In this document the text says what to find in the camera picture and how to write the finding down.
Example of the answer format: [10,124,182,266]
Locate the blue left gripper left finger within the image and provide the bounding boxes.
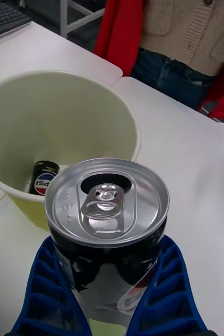
[3,235,92,336]

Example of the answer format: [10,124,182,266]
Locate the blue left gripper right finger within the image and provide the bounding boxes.
[126,234,218,336]

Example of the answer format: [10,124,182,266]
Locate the black drink can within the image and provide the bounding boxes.
[44,157,170,336]

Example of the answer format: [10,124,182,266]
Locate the black can, red-blue print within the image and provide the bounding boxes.
[27,160,61,197]

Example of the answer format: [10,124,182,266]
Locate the yellow-green plastic bin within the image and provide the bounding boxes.
[0,69,142,232]

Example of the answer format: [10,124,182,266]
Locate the person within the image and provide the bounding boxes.
[93,0,224,120]

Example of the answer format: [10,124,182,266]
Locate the black keyboard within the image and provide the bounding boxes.
[0,1,33,43]

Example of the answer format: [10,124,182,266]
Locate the white metal frame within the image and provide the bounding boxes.
[59,0,106,38]

